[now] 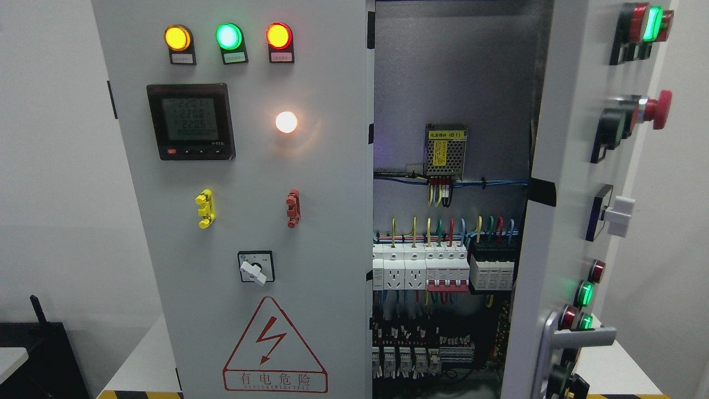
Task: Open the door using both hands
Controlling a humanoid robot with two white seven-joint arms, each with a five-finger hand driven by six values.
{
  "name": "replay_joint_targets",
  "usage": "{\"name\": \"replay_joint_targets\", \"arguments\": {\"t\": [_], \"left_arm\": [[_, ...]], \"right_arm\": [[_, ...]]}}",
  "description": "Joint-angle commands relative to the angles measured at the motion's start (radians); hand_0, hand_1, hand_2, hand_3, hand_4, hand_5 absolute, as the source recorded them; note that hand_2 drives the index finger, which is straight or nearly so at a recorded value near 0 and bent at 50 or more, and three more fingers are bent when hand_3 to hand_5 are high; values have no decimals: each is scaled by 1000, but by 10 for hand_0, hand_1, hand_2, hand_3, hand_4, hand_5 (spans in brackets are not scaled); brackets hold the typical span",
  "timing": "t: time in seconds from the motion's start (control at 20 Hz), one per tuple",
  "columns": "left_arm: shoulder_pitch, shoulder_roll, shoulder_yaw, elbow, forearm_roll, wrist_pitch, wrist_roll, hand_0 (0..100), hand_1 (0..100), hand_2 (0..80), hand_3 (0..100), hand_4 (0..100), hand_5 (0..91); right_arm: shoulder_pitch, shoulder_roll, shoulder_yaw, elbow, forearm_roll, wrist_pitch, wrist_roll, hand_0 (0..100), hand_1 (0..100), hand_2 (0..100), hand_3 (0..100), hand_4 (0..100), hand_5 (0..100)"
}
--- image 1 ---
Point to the green indicator lamp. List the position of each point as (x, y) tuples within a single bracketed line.
[(231, 43)]

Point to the red terminal post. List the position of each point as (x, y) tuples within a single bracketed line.
[(293, 211)]

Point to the grey cabinet door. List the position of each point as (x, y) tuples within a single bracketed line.
[(597, 51), (320, 266)]

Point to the silver door handle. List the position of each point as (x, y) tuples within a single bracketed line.
[(554, 339)]

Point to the white rotary selector switch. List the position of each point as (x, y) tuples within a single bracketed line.
[(256, 266)]

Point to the black white surge protector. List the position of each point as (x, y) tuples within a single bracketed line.
[(492, 265)]

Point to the yellow indicator lamp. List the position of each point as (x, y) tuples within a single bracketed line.
[(179, 41)]

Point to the lower relay terminal row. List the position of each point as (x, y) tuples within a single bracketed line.
[(420, 348)]

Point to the white key selector switch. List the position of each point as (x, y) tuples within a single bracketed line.
[(613, 212)]

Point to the white glowing indicator lamp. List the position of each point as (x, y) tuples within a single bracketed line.
[(286, 122)]

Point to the red indicator lamp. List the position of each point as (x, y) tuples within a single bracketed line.
[(279, 37)]

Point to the yellow terminal post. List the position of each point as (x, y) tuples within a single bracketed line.
[(204, 201)]

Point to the black box with antenna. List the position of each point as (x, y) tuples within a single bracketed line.
[(51, 370)]

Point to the red emergency stop button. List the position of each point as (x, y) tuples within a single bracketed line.
[(619, 121)]

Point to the metal mesh power supply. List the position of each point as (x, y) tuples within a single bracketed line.
[(445, 147)]

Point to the white socket and breaker row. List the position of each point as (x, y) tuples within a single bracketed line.
[(408, 266)]

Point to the red electric hazard sticker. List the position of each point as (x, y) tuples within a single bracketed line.
[(272, 356)]

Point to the black digital power meter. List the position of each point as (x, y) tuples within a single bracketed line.
[(192, 122)]

